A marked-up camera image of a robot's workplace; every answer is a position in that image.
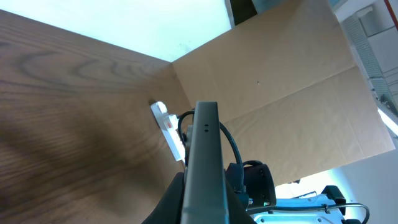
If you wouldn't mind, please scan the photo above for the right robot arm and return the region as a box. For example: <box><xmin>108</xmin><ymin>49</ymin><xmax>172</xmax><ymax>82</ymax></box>
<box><xmin>225</xmin><ymin>161</ymin><xmax>370</xmax><ymax>224</ymax></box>

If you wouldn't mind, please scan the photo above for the black USB charging cable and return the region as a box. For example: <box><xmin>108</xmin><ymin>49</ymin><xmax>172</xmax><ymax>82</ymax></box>
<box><xmin>177</xmin><ymin>108</ymin><xmax>197</xmax><ymax>147</ymax></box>

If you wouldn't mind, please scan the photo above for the white power strip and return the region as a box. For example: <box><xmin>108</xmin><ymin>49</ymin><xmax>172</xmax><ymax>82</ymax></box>
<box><xmin>150</xmin><ymin>101</ymin><xmax>185</xmax><ymax>162</ymax></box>

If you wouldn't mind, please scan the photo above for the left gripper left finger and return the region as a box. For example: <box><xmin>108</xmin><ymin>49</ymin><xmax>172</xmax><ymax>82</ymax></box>
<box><xmin>142</xmin><ymin>172</ymin><xmax>184</xmax><ymax>224</ymax></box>

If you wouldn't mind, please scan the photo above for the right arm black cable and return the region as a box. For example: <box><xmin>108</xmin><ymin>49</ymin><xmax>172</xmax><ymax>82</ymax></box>
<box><xmin>219</xmin><ymin>121</ymin><xmax>371</xmax><ymax>224</ymax></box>

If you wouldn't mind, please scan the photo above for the white USB charger adapter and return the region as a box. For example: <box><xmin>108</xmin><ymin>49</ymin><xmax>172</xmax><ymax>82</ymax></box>
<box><xmin>164</xmin><ymin>114</ymin><xmax>178</xmax><ymax>131</ymax></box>

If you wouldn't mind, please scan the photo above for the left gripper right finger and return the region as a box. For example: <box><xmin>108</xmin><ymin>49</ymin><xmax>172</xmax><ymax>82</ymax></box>
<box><xmin>225</xmin><ymin>180</ymin><xmax>256</xmax><ymax>224</ymax></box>

